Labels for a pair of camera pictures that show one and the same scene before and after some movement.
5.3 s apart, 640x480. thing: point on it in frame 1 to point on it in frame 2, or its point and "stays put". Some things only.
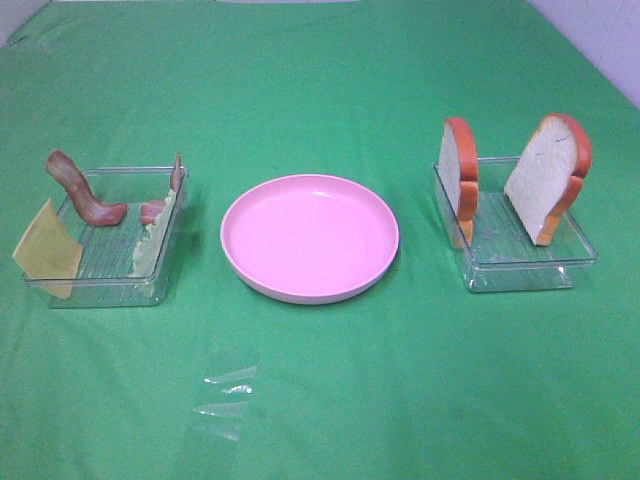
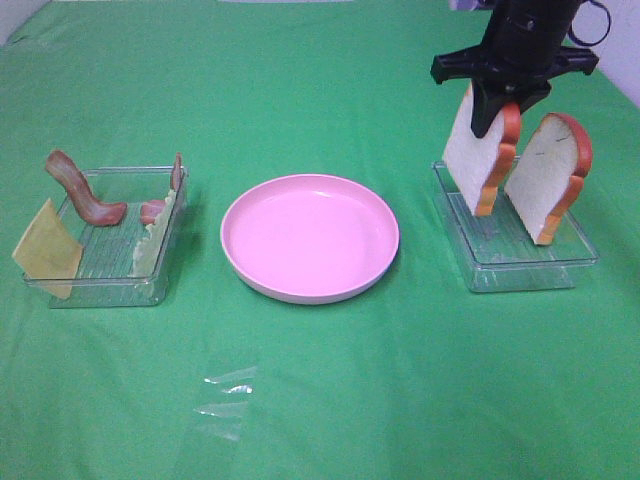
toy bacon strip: (152, 209) stays put
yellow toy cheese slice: (48, 253) stays put
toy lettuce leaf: (148, 250) stays put
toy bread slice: (458, 165) to (480, 164)
